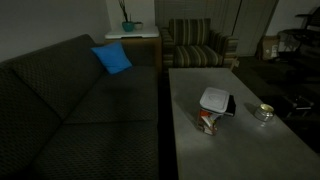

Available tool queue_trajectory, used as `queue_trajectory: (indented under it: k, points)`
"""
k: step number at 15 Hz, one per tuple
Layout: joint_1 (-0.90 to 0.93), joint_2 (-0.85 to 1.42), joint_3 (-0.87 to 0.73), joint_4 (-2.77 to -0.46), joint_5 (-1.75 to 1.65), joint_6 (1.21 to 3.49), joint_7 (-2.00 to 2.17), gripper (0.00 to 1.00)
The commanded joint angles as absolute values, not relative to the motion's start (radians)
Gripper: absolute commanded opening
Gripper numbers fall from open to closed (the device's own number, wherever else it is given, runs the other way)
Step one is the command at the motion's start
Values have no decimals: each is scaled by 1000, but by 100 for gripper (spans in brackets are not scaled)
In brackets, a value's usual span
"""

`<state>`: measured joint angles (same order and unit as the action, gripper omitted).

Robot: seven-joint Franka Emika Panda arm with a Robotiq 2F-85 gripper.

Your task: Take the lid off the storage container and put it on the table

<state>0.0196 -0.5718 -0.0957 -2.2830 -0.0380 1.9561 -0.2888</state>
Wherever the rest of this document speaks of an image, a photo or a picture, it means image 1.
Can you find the white plastic container lid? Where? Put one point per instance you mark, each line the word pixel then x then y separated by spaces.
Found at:
pixel 214 99

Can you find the clear plastic storage container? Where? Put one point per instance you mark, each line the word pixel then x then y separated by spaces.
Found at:
pixel 207 122

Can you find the wooden side table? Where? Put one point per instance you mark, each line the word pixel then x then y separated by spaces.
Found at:
pixel 144 51

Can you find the striped armchair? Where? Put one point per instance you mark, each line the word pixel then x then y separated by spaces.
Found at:
pixel 191 43

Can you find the blue throw pillow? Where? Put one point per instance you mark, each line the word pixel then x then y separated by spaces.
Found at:
pixel 113 57

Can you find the white tray on side table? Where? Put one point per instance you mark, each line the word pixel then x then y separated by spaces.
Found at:
pixel 145 32

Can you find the small white bowl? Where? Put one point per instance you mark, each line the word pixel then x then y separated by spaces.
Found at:
pixel 138 25

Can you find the teal plant pot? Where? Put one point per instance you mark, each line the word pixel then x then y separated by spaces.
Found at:
pixel 128 26

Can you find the dark patterned sofa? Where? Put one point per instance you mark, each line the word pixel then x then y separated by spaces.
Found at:
pixel 63 116

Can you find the small metal tin can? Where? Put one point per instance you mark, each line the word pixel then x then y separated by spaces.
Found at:
pixel 264 112

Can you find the cardboard box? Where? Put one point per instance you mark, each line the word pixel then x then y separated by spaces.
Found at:
pixel 268 47

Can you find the black office chair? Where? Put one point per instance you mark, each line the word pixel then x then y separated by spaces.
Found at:
pixel 304 41

